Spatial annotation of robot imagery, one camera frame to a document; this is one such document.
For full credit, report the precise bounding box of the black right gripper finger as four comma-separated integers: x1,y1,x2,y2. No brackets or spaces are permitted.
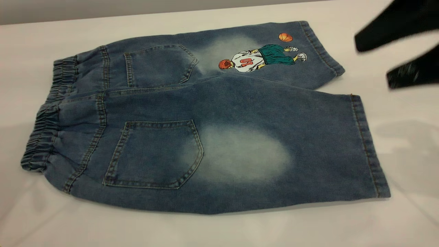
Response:
354,0,439,53
387,45,439,90

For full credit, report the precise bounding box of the blue denim shorts basketball print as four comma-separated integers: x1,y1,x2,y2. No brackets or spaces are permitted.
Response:
21,21,391,215

